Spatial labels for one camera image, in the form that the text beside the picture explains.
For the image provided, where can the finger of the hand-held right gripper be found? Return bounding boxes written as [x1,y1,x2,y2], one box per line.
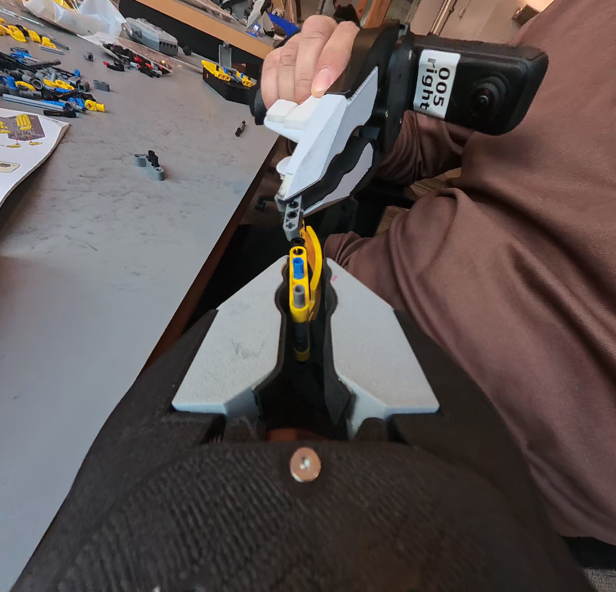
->
[302,142,382,217]
[281,67,381,204]

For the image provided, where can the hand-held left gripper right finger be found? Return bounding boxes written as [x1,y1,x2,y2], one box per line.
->
[320,258,441,438]

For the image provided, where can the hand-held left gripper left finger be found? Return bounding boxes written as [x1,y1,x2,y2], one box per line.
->
[172,256,295,417]

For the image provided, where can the light grey angled beam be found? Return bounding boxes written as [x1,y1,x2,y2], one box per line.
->
[277,195,306,244]

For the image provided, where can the yellow beam assembly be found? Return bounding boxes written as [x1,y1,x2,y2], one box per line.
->
[288,219,324,362]

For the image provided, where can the person's right forearm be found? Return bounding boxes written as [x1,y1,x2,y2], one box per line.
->
[375,108,482,189]

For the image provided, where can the grey desk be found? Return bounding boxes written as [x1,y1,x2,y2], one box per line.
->
[0,5,285,588]

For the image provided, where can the person's right hand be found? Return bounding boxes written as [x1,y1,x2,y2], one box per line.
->
[261,15,361,104]

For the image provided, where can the black block with yellow parts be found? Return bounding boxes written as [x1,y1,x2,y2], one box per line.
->
[201,44,258,105]

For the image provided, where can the wooden edged table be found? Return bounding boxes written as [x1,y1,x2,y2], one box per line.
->
[82,0,275,60]

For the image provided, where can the dark grey angled beam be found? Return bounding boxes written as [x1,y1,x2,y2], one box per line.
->
[134,150,166,182]

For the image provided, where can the grey battery hub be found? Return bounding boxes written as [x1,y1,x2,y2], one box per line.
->
[126,17,180,57]

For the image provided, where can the clear bag of red parts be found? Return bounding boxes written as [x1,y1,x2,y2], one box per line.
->
[101,41,174,79]

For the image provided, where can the clear bag with yellow parts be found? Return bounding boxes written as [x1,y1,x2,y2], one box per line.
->
[0,0,127,38]

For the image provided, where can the pile of mixed building pieces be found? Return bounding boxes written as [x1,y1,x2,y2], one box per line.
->
[0,46,111,119]

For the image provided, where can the light grey ribbed axle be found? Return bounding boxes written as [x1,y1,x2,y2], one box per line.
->
[2,94,63,110]

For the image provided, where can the building instruction booklet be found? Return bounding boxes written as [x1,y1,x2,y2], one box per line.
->
[0,107,72,208]

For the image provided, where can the cluster of yellow black parts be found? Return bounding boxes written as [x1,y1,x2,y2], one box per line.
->
[0,17,69,55]

